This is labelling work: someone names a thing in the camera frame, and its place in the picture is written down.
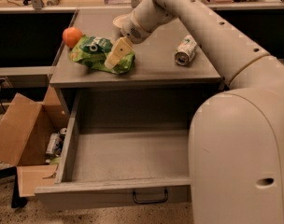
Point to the brown cardboard box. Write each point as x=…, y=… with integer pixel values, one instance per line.
x=25, y=132

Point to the crushed white soda can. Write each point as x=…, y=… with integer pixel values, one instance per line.
x=185, y=51

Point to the white paper bowl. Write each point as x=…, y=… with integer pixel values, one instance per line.
x=119, y=22

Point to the grey cabinet with top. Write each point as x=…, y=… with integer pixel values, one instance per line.
x=154, y=65

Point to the open grey top drawer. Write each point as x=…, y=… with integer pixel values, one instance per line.
x=118, y=141

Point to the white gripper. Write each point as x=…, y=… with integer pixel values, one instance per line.
x=132, y=29

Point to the green rice chip bag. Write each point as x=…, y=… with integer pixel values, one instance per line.
x=93, y=51

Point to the bottle in cardboard box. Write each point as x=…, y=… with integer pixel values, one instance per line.
x=56, y=143

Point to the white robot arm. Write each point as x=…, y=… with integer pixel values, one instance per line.
x=236, y=140

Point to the black drawer handle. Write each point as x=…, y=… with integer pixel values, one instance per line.
x=149, y=196

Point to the orange fruit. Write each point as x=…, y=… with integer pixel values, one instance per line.
x=71, y=36

